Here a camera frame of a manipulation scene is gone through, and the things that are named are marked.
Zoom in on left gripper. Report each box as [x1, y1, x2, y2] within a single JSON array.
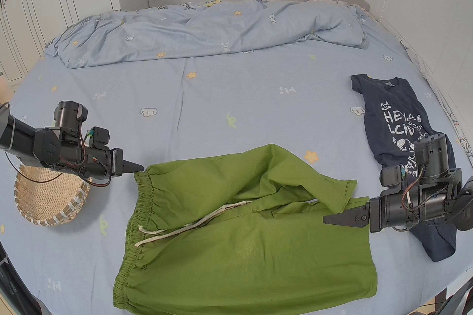
[[86, 147, 144, 184]]

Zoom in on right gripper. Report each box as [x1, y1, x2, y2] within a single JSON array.
[[323, 193, 409, 233]]

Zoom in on green shorts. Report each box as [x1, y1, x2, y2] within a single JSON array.
[[113, 144, 378, 315]]

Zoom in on round woven basket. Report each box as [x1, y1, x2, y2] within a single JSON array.
[[15, 162, 91, 227]]

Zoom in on bed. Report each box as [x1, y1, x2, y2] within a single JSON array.
[[0, 0, 473, 315]]

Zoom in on dark blue T-shirt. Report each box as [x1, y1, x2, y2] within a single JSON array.
[[350, 74, 457, 262]]

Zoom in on pale blue quilt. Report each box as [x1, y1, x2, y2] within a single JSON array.
[[44, 0, 370, 69]]

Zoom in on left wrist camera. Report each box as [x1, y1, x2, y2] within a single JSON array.
[[89, 127, 111, 150]]

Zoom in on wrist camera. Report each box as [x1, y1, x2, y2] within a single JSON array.
[[380, 166, 402, 189], [89, 127, 111, 150]]

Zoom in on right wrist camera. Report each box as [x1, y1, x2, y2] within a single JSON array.
[[380, 166, 402, 189]]

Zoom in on black cable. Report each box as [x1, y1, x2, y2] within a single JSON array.
[[5, 153, 65, 184]]

